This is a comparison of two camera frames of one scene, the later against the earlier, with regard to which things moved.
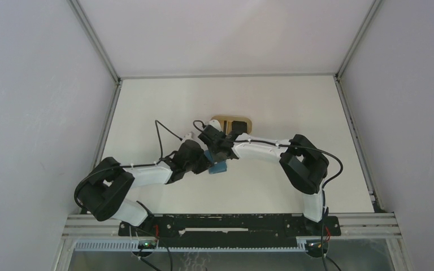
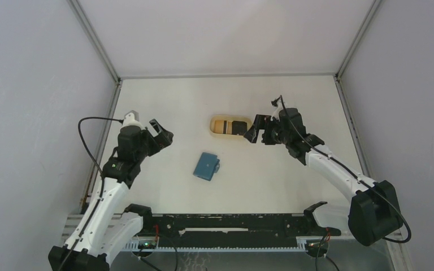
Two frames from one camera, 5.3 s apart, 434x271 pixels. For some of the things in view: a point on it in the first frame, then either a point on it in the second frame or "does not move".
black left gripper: (205, 164) to (163, 139)
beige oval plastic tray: (225, 122) does not move
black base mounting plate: (233, 225) does not move
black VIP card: (239, 126) does not move
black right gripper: (215, 158) to (263, 122)
